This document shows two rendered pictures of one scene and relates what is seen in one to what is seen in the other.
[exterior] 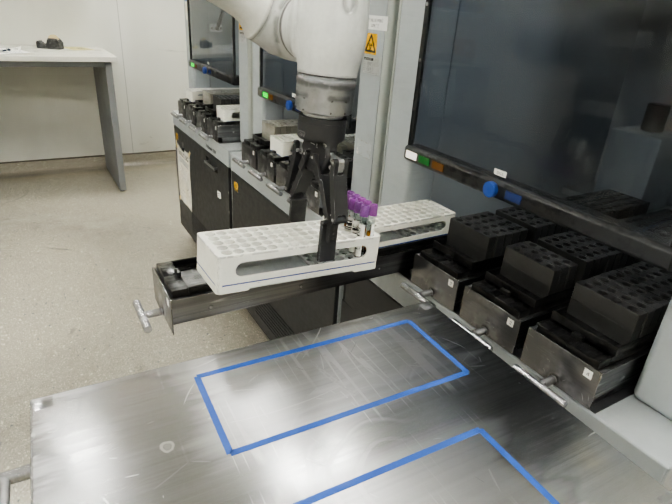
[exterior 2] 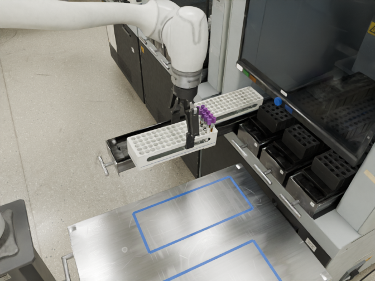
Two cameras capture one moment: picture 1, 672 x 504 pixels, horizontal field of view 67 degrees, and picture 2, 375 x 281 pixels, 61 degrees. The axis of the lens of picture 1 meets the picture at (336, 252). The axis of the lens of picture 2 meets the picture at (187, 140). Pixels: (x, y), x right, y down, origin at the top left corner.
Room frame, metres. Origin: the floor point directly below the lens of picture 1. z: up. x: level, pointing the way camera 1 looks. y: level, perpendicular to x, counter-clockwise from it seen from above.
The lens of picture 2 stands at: (0.00, -0.03, 1.66)
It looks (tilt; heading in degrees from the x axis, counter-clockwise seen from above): 44 degrees down; 4
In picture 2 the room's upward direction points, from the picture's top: 1 degrees clockwise
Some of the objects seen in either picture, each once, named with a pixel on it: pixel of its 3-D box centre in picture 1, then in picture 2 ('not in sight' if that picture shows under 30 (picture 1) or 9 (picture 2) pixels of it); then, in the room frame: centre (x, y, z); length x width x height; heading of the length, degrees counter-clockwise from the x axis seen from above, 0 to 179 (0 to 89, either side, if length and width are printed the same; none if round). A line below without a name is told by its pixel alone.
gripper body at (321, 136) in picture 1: (320, 143); (184, 95); (0.80, 0.04, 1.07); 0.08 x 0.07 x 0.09; 33
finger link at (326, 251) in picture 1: (327, 240); (190, 140); (0.75, 0.01, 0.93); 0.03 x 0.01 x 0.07; 123
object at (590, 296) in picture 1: (604, 312); (326, 173); (0.71, -0.44, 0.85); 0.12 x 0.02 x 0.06; 31
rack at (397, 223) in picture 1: (389, 227); (226, 107); (1.05, -0.12, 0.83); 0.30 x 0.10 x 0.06; 122
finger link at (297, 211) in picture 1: (297, 217); (175, 121); (0.84, 0.07, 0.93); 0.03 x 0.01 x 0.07; 123
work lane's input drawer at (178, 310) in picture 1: (317, 263); (187, 130); (0.95, 0.04, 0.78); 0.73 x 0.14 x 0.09; 122
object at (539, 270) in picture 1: (529, 271); (294, 144); (0.84, -0.36, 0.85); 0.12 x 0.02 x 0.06; 32
